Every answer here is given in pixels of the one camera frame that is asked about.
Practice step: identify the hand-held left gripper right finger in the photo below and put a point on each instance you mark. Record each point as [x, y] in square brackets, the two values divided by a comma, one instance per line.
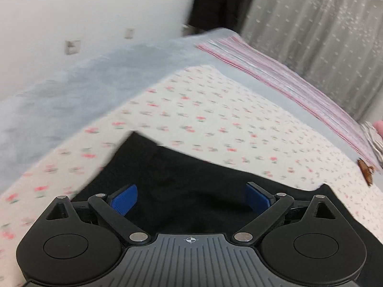
[257, 195]

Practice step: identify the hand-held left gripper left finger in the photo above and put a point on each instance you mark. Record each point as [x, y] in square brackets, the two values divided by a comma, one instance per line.
[124, 198]

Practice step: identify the black pants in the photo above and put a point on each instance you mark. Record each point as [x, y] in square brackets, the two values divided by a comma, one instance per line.
[185, 179]

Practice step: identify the cherry print bed sheet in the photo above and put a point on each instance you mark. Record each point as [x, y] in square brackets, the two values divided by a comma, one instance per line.
[209, 110]

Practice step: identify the brown hair claw clip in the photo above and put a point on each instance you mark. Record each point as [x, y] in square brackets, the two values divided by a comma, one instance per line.
[365, 172]

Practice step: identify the pink striped bed sheet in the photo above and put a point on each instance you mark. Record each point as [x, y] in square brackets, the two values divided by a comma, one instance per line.
[284, 77]

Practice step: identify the striped cloth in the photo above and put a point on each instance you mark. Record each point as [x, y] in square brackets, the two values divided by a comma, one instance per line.
[371, 134]

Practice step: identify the pink folded clothes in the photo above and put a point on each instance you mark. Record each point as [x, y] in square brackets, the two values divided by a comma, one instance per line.
[379, 127]

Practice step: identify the grey star curtain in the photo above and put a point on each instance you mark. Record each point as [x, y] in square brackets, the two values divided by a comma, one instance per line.
[314, 21]

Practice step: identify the black hanging coat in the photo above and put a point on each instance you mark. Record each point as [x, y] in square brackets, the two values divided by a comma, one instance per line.
[215, 6]

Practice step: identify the white wall socket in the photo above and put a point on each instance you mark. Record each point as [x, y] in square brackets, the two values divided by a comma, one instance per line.
[72, 47]
[129, 33]

